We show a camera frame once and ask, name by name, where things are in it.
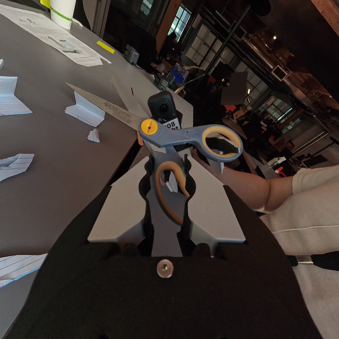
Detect grey power box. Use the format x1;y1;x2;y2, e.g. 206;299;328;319
154;71;176;91
124;44;140;66

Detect folded lined paper strip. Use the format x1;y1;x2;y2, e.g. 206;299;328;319
0;153;35;182

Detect black lanyard strap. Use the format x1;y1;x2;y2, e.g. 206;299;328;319
287;251;339;271

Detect person's right forearm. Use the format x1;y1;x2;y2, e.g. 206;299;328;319
225;165;295;213

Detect printed paper sheet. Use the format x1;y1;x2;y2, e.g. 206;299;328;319
0;3;112;67

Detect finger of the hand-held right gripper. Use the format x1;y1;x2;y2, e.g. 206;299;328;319
208;132;243;175
160;170;179;194

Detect grey orange-handled scissors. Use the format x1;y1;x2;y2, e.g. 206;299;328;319
65;82;243;226

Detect white paper cup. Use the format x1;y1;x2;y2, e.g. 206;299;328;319
49;0;78;30

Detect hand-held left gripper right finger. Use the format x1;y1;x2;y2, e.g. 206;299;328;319
177;156;246;258

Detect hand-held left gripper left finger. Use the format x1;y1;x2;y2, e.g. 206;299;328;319
87;156;154;256

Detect yellow sticky note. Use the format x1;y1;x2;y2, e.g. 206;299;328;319
96;40;116;54

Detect large folded lined paper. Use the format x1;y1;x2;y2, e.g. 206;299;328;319
0;76;33;117

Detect large paned window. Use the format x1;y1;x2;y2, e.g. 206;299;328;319
185;21;237;70

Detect person's right hand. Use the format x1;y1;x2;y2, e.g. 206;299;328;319
191;149;226;185

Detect lined paper sheet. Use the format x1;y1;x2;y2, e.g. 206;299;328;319
0;253;49;288

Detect blue storage bin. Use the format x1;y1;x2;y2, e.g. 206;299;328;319
171;62;190;83

